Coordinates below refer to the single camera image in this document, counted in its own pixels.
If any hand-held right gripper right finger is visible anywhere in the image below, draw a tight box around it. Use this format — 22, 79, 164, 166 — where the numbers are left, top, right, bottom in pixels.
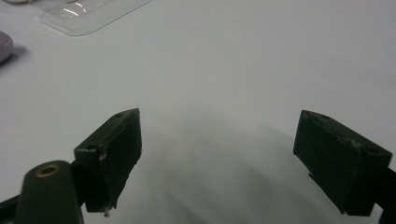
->
292, 109, 393, 217

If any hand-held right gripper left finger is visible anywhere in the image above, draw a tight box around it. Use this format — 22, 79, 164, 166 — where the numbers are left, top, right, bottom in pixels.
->
73, 107, 143, 217

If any clear plastic tray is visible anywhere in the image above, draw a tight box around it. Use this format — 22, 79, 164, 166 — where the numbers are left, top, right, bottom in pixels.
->
29, 0, 153, 37

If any pale purple rounded object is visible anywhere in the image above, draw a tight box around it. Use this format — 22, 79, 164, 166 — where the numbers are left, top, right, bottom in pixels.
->
0, 30, 15, 63

